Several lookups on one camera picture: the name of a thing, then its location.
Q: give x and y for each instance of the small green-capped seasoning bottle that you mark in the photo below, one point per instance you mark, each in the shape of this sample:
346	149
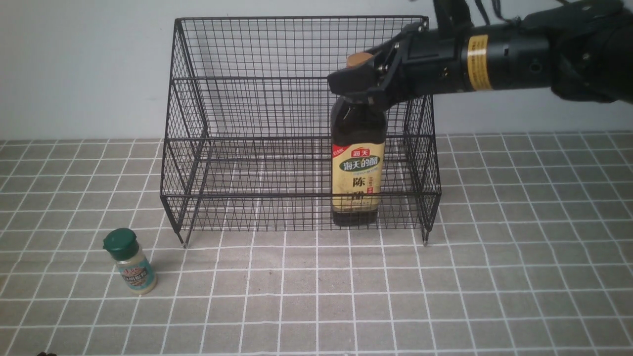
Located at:
132	264

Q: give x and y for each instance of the black wire mesh shelf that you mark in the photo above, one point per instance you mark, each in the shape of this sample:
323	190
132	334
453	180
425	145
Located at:
247	143

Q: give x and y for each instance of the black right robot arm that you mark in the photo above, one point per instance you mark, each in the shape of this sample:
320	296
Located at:
581	50

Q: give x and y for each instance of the grey checked tablecloth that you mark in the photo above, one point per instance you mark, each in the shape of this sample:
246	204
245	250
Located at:
530	255

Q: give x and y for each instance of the dark vinegar bottle yellow label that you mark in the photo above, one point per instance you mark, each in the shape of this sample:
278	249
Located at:
358	138

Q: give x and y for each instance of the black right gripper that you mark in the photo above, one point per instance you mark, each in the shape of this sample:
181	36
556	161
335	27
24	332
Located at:
414	63

